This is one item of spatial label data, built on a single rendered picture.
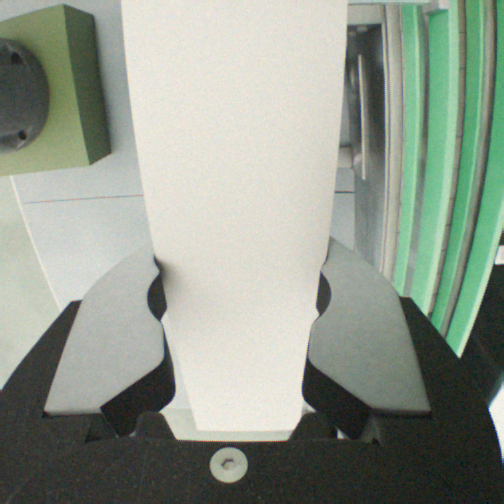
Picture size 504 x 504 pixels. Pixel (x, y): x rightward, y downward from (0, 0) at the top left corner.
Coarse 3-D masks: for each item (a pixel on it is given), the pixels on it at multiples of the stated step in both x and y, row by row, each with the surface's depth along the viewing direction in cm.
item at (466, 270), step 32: (480, 0) 20; (480, 32) 22; (480, 64) 23; (480, 96) 25; (480, 128) 26; (480, 160) 27; (480, 192) 28; (480, 224) 29; (448, 256) 36; (480, 256) 29; (448, 288) 37; (480, 288) 30; (448, 320) 38
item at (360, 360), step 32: (352, 256) 10; (320, 288) 10; (352, 288) 9; (384, 288) 9; (320, 320) 8; (352, 320) 8; (384, 320) 7; (320, 352) 7; (352, 352) 7; (384, 352) 7; (320, 384) 6; (352, 384) 6; (384, 384) 6; (416, 384) 6; (352, 416) 6
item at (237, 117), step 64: (128, 0) 6; (192, 0) 7; (256, 0) 7; (320, 0) 7; (128, 64) 7; (192, 64) 7; (256, 64) 7; (320, 64) 7; (192, 128) 8; (256, 128) 8; (320, 128) 8; (192, 192) 9; (256, 192) 9; (320, 192) 9; (192, 256) 11; (256, 256) 11; (320, 256) 11; (192, 320) 12; (256, 320) 12; (192, 384) 14; (256, 384) 14
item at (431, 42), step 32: (416, 32) 22; (448, 32) 18; (416, 64) 24; (448, 64) 19; (416, 96) 25; (448, 96) 20; (416, 128) 27; (448, 128) 21; (416, 160) 28; (448, 160) 23; (416, 192) 30; (448, 192) 24; (416, 224) 31; (416, 256) 32; (416, 288) 32
